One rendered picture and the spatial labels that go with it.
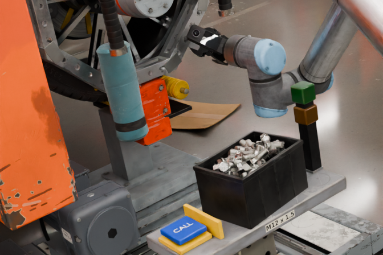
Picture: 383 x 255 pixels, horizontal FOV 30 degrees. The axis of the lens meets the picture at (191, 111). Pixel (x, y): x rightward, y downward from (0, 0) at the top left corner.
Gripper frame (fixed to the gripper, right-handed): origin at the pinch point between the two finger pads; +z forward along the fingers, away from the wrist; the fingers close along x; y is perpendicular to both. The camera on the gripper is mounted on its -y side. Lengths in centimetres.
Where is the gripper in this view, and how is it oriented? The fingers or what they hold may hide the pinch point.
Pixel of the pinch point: (188, 38)
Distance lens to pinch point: 217.7
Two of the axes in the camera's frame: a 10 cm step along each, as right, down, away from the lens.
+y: 6.8, 4.0, 6.1
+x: 4.3, -9.0, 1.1
